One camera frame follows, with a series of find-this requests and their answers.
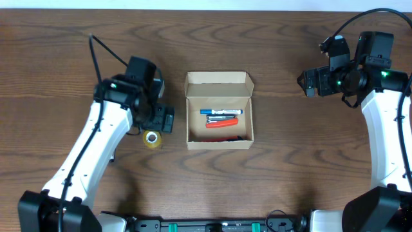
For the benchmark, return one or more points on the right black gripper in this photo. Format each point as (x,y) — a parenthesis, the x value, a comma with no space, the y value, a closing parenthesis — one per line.
(310,81)

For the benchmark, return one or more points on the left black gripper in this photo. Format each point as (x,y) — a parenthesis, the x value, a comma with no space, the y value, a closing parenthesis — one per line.
(165,119)

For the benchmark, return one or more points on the blue whiteboard marker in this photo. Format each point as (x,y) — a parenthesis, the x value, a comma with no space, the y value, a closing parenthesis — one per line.
(221,112)

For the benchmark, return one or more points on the red stapler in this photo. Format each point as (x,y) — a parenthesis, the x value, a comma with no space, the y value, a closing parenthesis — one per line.
(221,121)

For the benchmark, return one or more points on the red utility knife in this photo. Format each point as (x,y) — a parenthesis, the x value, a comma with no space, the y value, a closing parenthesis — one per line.
(225,139)

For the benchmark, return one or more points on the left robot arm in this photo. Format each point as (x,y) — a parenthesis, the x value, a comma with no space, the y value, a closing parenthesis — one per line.
(124,101)

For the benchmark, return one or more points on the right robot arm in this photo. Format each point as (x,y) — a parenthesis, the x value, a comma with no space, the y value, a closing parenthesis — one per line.
(384,97)

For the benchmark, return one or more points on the yellow tape roll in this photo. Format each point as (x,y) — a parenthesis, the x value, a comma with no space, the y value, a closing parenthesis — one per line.
(152,139)

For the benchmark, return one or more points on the open cardboard box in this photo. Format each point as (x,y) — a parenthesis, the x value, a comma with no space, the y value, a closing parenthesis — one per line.
(218,90)

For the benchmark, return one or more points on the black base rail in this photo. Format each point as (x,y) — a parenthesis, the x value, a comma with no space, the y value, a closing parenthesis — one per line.
(276,221)

